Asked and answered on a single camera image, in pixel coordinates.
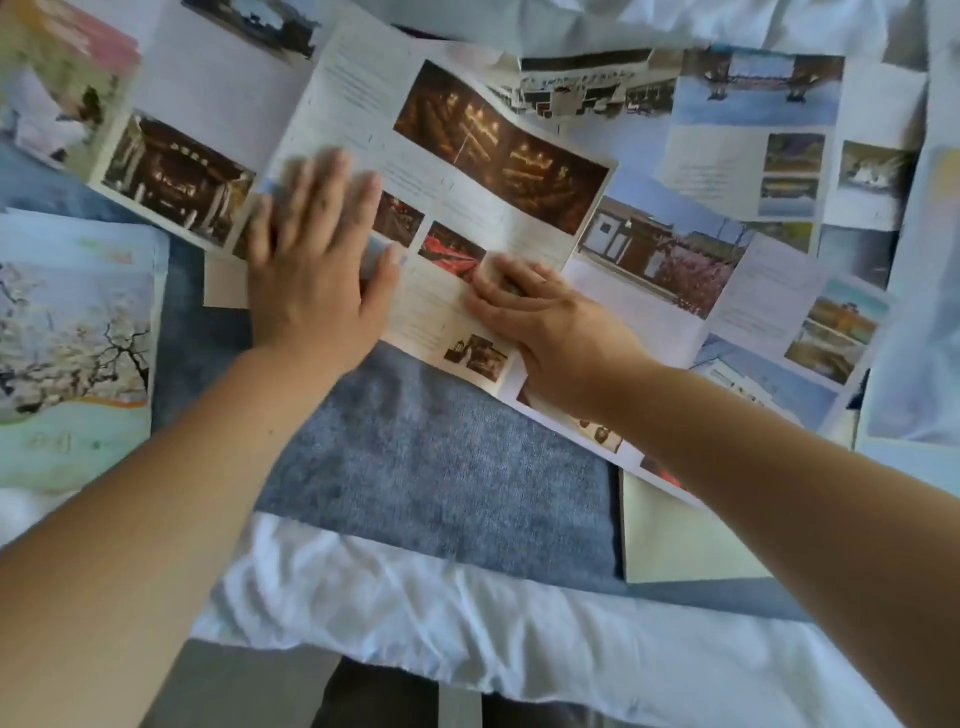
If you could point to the person's left hand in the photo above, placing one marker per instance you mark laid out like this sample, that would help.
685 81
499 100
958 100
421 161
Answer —
315 300

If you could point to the person's right hand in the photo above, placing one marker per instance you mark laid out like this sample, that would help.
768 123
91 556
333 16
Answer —
577 352

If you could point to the pale green leaflet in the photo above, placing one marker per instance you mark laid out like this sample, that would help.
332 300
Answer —
675 540

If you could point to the brown jar cover brochure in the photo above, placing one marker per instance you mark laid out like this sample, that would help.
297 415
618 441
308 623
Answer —
495 150

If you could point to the blossom tree brochure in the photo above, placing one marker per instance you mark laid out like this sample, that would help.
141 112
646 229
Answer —
75 337

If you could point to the white hotel bed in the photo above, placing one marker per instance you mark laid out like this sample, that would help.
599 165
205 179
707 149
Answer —
450 630

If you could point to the red monument cover brochure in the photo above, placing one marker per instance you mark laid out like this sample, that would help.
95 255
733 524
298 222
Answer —
750 97

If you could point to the pale blue painted brochure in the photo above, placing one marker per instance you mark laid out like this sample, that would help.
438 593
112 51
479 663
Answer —
922 337

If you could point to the person's left forearm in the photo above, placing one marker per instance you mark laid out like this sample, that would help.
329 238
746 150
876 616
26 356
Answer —
135 540

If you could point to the person's right forearm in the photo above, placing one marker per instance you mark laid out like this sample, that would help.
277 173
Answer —
810 540

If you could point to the red and blue bed runner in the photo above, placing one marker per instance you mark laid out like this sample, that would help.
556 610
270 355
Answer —
450 465

